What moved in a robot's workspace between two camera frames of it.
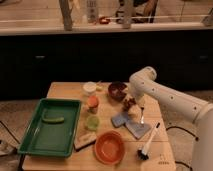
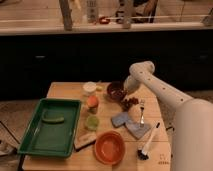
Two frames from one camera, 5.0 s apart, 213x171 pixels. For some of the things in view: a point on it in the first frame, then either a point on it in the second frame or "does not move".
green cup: (93, 123) does not move
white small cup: (89, 86) does not move
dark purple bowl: (117, 90) does not move
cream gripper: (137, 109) to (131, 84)
